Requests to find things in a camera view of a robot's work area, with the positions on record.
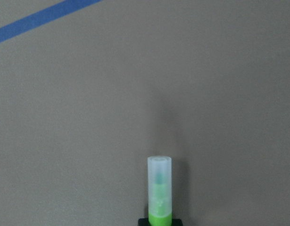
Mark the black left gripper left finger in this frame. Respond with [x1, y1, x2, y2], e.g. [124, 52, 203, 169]
[138, 218, 149, 226]

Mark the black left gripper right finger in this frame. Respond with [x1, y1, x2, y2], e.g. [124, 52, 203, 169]
[171, 218, 182, 226]

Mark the green highlighter pen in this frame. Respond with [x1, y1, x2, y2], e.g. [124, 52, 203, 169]
[147, 156, 172, 226]

